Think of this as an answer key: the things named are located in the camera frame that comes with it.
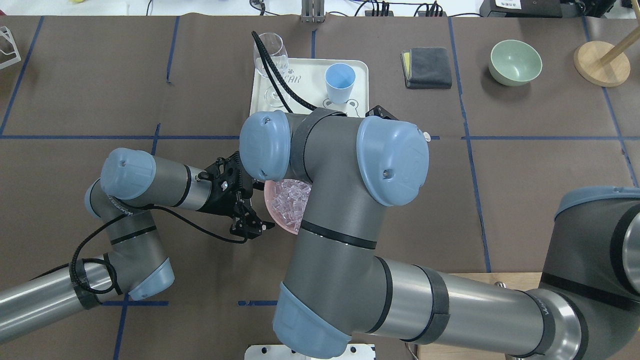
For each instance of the cream bear serving tray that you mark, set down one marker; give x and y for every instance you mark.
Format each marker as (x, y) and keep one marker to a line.
(306, 77)

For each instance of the clear wine glass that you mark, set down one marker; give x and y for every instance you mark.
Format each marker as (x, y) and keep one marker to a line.
(272, 62)

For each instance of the pink bowl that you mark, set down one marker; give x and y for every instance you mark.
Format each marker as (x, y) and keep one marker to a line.
(282, 217)

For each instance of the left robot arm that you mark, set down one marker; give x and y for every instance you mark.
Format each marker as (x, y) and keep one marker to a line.
(125, 255)

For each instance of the blue plastic cup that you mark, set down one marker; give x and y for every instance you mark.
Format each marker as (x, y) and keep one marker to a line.
(340, 79)

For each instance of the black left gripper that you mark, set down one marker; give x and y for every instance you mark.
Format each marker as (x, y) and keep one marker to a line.
(218, 203)

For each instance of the green ceramic bowl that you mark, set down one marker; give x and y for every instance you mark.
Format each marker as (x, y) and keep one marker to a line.
(514, 63)

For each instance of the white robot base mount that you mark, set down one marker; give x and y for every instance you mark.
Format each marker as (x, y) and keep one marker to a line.
(356, 351)

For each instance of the white wire cup rack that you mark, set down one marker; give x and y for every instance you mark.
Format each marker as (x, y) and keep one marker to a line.
(9, 52)

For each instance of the pile of clear ice cubes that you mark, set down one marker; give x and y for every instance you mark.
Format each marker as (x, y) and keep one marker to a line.
(292, 202)

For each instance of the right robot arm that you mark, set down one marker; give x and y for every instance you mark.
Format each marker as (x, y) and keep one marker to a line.
(585, 307)

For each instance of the wooden mug tree stand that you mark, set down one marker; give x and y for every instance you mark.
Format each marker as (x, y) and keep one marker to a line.
(604, 64)

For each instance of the wooden cutting board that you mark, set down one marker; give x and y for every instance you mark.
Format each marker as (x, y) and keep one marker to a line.
(511, 280)

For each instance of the grey folded cloth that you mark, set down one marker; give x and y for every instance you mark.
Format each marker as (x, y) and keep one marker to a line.
(426, 68)

